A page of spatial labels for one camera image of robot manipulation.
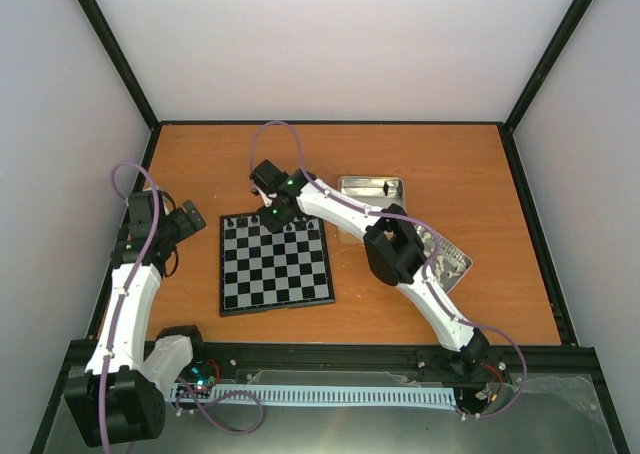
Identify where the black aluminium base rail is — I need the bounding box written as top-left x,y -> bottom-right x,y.
64,340 -> 599,388

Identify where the black frame post left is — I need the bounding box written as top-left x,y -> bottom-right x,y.
76,0 -> 160,130

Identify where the gold metal tin box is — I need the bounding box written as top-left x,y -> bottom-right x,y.
335,175 -> 409,245

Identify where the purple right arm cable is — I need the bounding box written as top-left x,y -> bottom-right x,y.
248,120 -> 528,375

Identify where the black frame post right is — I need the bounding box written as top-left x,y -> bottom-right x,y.
504,0 -> 594,135

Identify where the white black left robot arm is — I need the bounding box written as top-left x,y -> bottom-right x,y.
64,189 -> 208,448

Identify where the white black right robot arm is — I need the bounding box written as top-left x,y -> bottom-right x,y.
249,160 -> 489,379

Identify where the light blue cable duct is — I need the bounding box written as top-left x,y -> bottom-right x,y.
191,384 -> 456,410

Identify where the black frame post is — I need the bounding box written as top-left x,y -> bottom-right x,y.
504,0 -> 594,135
76,0 -> 160,130

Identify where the silver tin lid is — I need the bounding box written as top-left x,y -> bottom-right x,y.
415,224 -> 473,294

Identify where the purple cable loop bottom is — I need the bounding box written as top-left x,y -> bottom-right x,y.
174,373 -> 265,435

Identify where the black white chess board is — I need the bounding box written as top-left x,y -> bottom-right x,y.
219,213 -> 335,317

